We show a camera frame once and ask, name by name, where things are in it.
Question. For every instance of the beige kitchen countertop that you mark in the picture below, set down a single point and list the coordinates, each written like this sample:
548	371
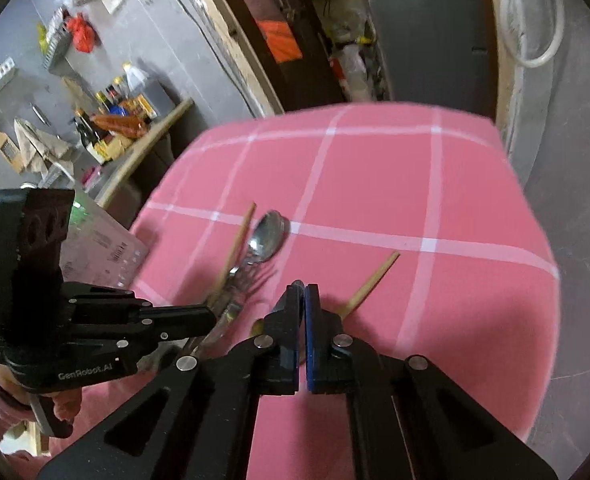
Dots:
150	140

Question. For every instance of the dark sauce bottle red label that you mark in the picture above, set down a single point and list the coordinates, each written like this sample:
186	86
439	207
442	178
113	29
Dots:
112	96

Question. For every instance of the metal fork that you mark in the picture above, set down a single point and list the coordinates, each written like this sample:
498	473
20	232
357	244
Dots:
255	282

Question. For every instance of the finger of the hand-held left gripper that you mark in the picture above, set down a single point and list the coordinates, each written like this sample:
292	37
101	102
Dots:
180	322

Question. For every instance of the wooden chopstick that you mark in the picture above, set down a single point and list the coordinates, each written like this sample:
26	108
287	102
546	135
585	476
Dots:
237	250
370	280

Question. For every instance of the large vinegar jug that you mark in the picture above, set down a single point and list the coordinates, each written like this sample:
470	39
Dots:
136	80

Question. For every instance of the grey perforated utensil holder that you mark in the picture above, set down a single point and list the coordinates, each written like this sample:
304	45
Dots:
100	250

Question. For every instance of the orange-red packet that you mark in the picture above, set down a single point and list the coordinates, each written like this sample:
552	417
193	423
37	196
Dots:
120	124

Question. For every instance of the white switch panel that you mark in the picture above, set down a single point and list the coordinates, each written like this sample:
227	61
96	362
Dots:
113	4

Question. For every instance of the tan paper bag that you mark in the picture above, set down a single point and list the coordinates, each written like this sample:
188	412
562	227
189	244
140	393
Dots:
109	150

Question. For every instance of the blue and white bag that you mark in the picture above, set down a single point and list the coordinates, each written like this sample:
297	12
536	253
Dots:
119	108

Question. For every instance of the dark wine bottle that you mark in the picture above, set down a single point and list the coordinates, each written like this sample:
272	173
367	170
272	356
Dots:
79	127

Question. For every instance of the yellow packet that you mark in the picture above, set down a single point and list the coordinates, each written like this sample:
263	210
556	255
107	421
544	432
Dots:
42	37

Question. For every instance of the slim yellow cap bottle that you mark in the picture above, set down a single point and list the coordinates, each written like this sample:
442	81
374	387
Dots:
101	102

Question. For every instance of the hanging beige rag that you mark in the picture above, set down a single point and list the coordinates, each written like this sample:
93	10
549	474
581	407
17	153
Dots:
40	145

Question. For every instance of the pink checked tablecloth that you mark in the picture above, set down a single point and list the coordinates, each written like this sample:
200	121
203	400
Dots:
375	185

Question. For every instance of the person's left hand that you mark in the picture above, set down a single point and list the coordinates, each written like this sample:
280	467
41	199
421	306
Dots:
67	402

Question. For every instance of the metal wall bar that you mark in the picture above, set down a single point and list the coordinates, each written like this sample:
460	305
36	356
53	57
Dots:
40	113

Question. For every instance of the grey wall rack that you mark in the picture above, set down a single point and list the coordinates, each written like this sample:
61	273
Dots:
57	42

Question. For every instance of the yellow cap sauce bottle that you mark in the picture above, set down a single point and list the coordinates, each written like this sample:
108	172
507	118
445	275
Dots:
120	87

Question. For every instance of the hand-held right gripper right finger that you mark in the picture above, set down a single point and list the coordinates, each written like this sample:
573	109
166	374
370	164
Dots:
314	350

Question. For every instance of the orange cloth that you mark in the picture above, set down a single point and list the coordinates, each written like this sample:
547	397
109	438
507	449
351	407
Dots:
281	42

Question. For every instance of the soy sauce bottle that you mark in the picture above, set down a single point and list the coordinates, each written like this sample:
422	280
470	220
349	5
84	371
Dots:
95	132

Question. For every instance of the metal spoon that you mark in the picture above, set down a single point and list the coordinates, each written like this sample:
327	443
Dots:
267	235

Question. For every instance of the red plastic bag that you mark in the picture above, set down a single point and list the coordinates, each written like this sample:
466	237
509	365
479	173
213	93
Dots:
82	32

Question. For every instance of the clear plastic bag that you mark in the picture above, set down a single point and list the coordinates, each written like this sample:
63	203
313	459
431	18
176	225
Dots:
354	67

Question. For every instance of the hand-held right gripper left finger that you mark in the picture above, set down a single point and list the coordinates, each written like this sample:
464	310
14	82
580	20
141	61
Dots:
295	340

